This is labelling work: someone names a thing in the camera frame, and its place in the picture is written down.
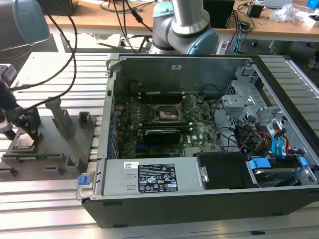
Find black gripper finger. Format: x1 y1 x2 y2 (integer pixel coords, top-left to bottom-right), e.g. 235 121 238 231
14 107 42 141
2 123 15 140

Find silver square CPU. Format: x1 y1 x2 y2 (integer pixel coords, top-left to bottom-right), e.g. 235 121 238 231
14 133 34 149

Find green RAM stick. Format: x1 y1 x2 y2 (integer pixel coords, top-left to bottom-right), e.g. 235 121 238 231
16 154 63 160

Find grey parts rack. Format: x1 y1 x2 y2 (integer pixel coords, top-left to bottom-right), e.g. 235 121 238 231
0 96 98 182

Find silver power supply with label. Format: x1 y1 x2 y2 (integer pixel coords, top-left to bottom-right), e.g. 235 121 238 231
101 158 204 197

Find large black case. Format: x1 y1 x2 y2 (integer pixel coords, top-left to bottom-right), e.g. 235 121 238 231
47 0 80 15

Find black graphics card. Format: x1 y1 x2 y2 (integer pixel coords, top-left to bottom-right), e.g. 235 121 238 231
144 128 182 145

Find black-latched RAM slot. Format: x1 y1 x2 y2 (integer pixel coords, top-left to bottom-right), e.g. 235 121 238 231
140 120 191 124
139 125 192 129
139 98 186 103
138 93 185 98

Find silver chipset heat sink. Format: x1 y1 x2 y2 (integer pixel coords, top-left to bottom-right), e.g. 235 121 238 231
185 146 200 157

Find black open PC case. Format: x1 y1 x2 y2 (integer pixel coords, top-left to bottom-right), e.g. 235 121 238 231
76 53 319 230

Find green motherboard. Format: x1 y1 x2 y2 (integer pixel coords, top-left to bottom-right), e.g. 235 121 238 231
113 92 226 160

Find silver metal drive cage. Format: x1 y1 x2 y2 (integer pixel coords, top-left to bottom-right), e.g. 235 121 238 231
220 66 286 131

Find blue disk carrier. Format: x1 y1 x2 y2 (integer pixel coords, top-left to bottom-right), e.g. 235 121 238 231
249 156 309 172

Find silver hard disk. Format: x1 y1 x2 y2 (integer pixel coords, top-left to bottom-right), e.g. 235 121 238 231
253 167 300 187

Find small black box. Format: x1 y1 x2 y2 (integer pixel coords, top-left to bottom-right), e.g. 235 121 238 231
246 2 264 18

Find grey-green cabinet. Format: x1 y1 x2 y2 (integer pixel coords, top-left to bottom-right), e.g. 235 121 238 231
269 40 294 56

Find flat grey device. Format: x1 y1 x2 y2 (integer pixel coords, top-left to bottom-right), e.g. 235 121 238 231
263 0 294 9

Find clear plastic bags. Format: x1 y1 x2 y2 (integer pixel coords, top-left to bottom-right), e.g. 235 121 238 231
270 2 312 24

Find white sneaker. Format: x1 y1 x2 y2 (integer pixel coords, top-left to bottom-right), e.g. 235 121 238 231
308 48 319 69

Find white cardboard box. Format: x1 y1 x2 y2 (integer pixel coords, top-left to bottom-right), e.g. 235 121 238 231
307 13 319 28

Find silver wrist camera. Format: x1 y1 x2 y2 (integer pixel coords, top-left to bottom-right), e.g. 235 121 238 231
0 64 17 83
0 109 12 132

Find black camera cable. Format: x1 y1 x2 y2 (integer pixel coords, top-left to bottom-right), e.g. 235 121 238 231
9 0 78 112

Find wooden desk white frame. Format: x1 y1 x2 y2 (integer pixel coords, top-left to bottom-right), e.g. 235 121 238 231
44 0 160 53
224 0 319 50

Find hanging blue cable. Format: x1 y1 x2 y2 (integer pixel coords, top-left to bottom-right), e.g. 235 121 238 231
234 21 244 54

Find yellow power wire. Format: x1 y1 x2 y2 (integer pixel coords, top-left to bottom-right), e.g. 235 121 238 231
259 134 271 150

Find blue flat wire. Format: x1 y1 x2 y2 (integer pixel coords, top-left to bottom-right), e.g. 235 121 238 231
271 135 280 158
277 128 288 160

